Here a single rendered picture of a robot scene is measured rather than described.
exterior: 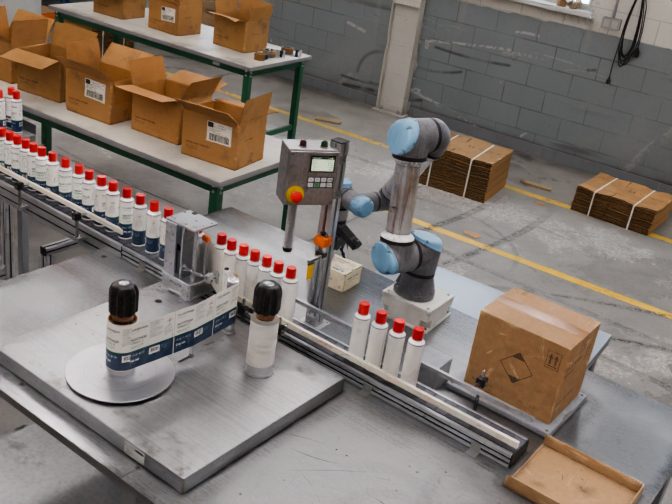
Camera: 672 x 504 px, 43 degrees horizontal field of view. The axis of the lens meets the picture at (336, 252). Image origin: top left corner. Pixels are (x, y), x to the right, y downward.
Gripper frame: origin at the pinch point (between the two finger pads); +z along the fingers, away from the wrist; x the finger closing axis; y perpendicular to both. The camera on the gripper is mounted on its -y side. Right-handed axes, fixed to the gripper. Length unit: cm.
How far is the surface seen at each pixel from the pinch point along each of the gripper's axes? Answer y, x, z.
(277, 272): -6, 48, -17
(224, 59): 261, -246, 4
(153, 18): 355, -268, -6
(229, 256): 14, 48, -15
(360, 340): -42, 51, -7
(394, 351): -54, 53, -9
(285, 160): -3, 46, -54
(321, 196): -13, 38, -43
